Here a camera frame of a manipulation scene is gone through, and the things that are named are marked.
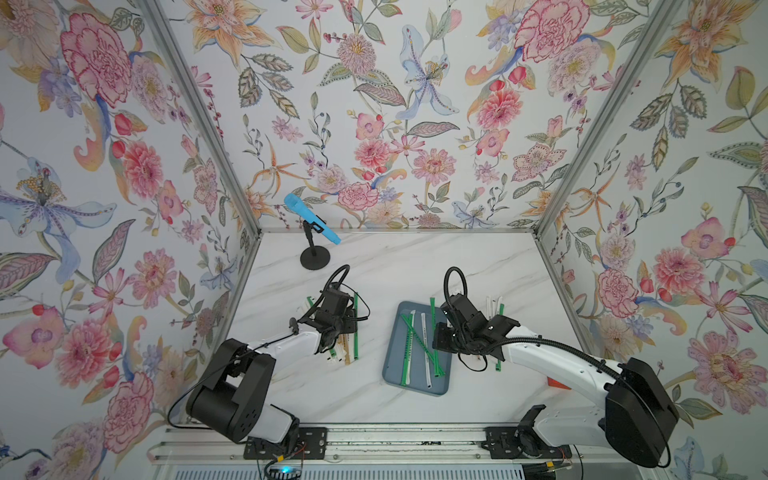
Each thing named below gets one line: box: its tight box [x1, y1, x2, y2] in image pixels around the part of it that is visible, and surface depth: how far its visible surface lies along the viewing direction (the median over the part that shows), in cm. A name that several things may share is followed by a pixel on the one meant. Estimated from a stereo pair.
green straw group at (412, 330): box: [400, 313, 420, 386], surface depth 94 cm
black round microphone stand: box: [300, 220, 331, 270], surface depth 113 cm
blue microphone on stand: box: [284, 193, 342, 245], surface depth 98 cm
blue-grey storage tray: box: [382, 300, 452, 397], surface depth 90 cm
